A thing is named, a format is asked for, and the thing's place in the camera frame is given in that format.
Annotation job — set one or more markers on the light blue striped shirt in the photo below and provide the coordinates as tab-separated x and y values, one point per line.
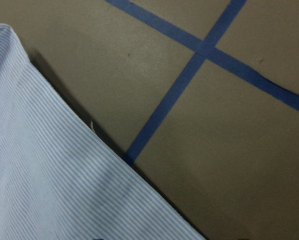
58	179

